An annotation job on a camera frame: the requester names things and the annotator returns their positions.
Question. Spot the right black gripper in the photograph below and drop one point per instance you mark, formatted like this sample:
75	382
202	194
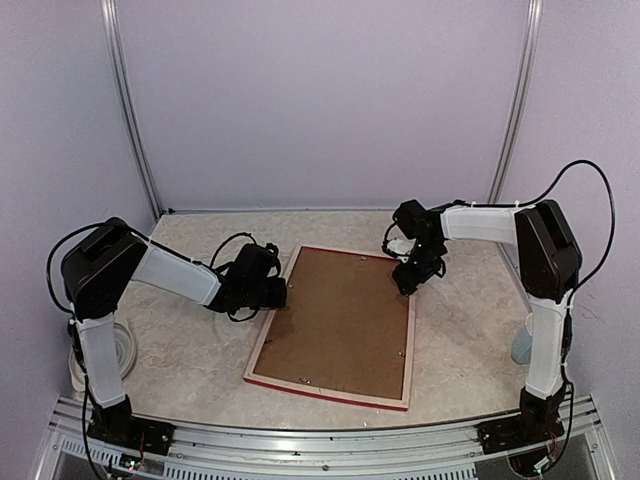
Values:
411	280

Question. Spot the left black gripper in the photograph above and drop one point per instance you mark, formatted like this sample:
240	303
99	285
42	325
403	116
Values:
279	299

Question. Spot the red wooden picture frame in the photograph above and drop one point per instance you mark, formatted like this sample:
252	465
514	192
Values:
332	330

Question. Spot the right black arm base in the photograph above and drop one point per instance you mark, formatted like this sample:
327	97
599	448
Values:
538	420

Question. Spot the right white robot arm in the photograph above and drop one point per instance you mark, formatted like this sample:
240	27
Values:
549	264

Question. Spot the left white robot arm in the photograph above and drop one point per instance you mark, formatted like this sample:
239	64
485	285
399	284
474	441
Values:
97	271

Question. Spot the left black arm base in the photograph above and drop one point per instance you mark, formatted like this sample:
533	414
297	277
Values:
117	425

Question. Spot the white plate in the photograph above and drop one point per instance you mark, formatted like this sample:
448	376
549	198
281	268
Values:
126	353

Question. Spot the light blue paper cup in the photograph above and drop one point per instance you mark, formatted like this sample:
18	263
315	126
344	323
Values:
521	346

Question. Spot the right aluminium corner post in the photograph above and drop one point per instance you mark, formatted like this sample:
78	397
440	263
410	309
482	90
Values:
518	102

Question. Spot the aluminium corner post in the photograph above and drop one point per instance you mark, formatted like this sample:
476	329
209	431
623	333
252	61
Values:
115	49
518	102

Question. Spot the aluminium front rail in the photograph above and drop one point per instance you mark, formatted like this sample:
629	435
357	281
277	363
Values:
199	451

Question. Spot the left aluminium corner post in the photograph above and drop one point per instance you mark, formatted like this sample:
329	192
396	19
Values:
115	49

